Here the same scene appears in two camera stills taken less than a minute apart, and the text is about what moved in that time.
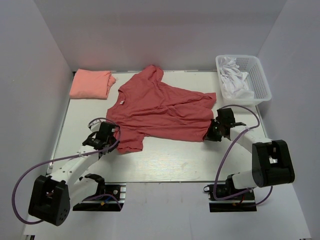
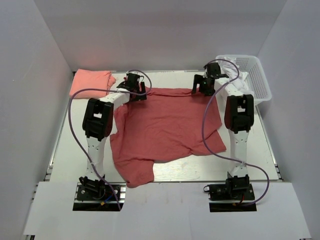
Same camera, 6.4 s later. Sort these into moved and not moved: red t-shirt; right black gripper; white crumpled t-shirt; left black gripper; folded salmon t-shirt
Moved: red t-shirt; left black gripper; right black gripper
Not moved: folded salmon t-shirt; white crumpled t-shirt
